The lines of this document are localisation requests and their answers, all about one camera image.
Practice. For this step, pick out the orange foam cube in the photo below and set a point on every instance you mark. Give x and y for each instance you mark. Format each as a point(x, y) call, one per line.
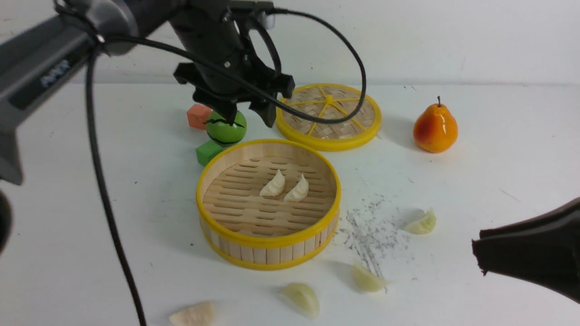
point(198, 115)

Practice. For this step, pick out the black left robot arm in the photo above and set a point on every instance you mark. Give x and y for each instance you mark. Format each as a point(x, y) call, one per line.
point(37, 62)

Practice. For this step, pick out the orange toy pear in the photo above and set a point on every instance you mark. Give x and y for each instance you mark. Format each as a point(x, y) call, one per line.
point(436, 129)

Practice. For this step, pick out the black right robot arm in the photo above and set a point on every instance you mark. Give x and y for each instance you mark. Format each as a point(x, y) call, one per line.
point(544, 250)

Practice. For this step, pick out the green foam cube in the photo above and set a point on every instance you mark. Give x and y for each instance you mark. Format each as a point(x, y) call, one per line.
point(207, 151)

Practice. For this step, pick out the white dumpling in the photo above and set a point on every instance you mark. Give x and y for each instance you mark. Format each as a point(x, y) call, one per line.
point(200, 314)
point(299, 192)
point(275, 186)

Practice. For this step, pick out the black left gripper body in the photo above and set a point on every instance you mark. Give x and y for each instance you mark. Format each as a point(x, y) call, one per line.
point(205, 28)

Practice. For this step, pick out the green watermelon toy ball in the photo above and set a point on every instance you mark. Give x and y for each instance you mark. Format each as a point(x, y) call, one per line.
point(223, 133)

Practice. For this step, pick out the pale green dumpling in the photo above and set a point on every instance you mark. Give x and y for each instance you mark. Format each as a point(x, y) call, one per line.
point(303, 298)
point(366, 280)
point(424, 225)

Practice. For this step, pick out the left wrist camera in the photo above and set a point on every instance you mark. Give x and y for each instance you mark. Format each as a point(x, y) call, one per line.
point(248, 11)

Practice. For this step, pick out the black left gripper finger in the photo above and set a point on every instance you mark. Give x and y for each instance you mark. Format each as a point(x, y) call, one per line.
point(223, 104)
point(264, 109)

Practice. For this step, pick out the bamboo steamer tray yellow rim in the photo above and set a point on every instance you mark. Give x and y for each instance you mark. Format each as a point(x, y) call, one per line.
point(267, 233)

